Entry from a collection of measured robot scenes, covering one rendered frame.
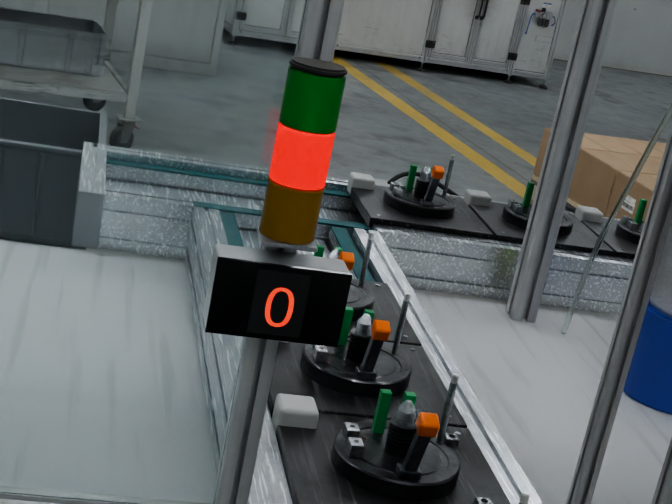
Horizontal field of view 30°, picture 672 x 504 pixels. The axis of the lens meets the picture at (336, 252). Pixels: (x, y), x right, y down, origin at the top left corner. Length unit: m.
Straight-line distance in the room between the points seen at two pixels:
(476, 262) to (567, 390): 0.40
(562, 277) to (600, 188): 3.90
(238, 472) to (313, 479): 0.12
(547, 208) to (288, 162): 1.19
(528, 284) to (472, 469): 0.87
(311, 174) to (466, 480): 0.47
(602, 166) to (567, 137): 4.10
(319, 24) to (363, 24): 9.18
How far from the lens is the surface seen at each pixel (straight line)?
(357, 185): 2.48
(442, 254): 2.31
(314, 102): 1.06
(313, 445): 1.40
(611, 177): 6.20
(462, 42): 10.62
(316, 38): 1.09
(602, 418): 1.37
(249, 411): 1.21
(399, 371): 1.59
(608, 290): 2.43
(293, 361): 1.60
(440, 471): 1.36
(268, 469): 1.35
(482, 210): 2.52
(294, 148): 1.07
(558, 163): 2.20
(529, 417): 1.88
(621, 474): 1.79
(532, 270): 2.25
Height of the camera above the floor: 1.59
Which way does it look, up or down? 18 degrees down
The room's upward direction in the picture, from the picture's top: 11 degrees clockwise
